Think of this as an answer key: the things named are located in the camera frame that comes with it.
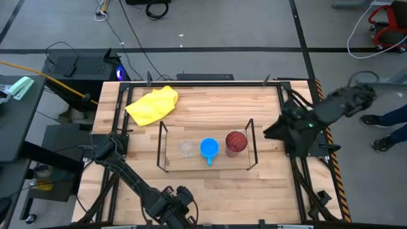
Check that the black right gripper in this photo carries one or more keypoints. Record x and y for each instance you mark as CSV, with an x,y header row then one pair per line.
x,y
290,127

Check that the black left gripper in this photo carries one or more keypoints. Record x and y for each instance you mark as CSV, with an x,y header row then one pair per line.
x,y
176,208

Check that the red translucent cup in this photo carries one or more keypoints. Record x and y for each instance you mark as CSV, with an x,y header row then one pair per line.
x,y
236,142

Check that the clear glass cup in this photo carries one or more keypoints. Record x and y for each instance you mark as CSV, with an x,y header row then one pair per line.
x,y
185,147

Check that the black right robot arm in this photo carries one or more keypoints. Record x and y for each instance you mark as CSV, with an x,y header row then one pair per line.
x,y
334,108

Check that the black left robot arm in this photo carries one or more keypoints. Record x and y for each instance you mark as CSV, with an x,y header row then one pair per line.
x,y
127,173

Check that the yellow black hazard tape strip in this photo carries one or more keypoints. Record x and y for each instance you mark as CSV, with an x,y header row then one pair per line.
x,y
334,165

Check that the black power strip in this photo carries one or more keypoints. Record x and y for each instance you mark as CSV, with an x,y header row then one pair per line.
x,y
205,77

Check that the person's shoe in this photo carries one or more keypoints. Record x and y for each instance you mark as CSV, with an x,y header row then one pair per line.
x,y
370,120
383,144

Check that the yellow cloth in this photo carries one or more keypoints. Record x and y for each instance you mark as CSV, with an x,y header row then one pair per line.
x,y
152,106

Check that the person's leg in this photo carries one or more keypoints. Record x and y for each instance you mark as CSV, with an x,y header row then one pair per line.
x,y
401,135
395,117

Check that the black rolling cart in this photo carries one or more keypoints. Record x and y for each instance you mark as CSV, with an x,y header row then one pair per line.
x,y
63,143

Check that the red metal cart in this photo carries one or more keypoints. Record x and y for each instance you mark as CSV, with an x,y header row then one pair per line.
x,y
392,19

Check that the black computer tower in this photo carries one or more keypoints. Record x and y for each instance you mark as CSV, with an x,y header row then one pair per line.
x,y
92,65

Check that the black flat device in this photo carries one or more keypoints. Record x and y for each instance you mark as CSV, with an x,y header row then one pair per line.
x,y
69,68

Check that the black desk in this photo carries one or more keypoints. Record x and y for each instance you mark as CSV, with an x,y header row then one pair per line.
x,y
19,127

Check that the black box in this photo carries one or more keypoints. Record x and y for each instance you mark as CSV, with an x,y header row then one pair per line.
x,y
147,1

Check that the mint green stapler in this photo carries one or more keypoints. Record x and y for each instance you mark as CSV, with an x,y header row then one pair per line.
x,y
20,87

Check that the black metal rig frame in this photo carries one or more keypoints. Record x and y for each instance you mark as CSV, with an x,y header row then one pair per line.
x,y
203,84

